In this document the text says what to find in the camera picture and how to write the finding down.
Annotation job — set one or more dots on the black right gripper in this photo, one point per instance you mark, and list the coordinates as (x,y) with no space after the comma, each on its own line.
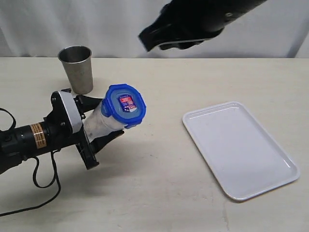
(185,23)

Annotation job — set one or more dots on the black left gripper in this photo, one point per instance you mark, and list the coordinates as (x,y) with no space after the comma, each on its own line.
(59,136)

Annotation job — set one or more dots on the clear plastic tall container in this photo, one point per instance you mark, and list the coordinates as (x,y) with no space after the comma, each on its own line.
(99,125)

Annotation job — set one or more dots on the blue snap-lock lid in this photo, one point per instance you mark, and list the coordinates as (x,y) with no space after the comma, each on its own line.
(125,104)

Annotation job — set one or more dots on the stainless steel cup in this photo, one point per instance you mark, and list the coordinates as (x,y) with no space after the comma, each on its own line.
(76,61)

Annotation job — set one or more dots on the white rectangular tray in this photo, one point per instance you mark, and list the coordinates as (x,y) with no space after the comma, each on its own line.
(243,157)

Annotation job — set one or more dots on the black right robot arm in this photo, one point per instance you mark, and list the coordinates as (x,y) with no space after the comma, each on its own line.
(186,23)

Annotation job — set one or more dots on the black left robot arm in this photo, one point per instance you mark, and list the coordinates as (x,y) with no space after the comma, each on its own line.
(18,144)

